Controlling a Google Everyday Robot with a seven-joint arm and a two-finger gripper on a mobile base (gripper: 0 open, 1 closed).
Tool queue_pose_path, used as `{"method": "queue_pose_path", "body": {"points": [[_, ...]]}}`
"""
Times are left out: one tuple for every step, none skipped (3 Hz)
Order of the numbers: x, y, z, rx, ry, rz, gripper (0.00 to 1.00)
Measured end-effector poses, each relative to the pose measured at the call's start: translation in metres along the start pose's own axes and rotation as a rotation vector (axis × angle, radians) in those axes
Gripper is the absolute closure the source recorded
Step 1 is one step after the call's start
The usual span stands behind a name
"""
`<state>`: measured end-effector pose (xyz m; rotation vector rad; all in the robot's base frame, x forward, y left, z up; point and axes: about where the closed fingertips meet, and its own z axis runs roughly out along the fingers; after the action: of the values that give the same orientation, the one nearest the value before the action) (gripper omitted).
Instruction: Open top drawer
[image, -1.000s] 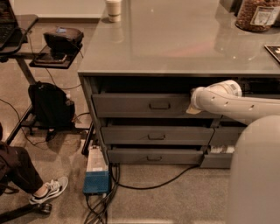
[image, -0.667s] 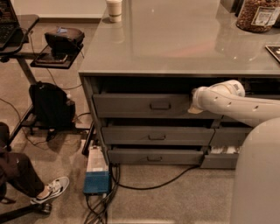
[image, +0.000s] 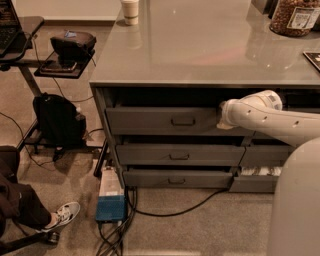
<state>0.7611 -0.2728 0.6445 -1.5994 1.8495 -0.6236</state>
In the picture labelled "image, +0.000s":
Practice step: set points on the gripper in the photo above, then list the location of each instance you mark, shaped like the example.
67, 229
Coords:
225, 112

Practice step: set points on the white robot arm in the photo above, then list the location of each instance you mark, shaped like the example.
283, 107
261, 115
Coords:
295, 220

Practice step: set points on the grey drawer cabinet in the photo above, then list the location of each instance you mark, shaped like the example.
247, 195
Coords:
199, 53

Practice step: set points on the dark card on counter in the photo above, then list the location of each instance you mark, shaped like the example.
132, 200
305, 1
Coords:
314, 59

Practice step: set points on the glass jar of nuts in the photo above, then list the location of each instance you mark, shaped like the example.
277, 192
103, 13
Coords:
295, 18

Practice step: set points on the white paper cup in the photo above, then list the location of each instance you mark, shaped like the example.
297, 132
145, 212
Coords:
130, 10

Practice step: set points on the blue power box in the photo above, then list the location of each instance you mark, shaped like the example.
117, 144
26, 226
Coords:
111, 205

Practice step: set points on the black pouch bag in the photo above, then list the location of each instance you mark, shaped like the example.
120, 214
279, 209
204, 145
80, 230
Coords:
73, 44

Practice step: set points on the black backpack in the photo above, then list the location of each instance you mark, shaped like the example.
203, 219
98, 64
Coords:
59, 121

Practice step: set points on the black desk stand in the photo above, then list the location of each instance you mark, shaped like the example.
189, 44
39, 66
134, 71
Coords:
14, 57

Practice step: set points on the black side tray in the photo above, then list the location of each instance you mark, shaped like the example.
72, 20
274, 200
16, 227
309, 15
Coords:
55, 67

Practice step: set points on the grey white sneaker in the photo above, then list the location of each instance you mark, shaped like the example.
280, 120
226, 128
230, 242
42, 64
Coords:
64, 215

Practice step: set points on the office chair base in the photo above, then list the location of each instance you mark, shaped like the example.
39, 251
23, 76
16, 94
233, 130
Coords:
51, 238

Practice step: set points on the black laptop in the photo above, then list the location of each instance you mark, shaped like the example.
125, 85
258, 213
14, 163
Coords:
10, 26

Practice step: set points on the person leg dark trousers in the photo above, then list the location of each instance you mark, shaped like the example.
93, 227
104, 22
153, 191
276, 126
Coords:
19, 202

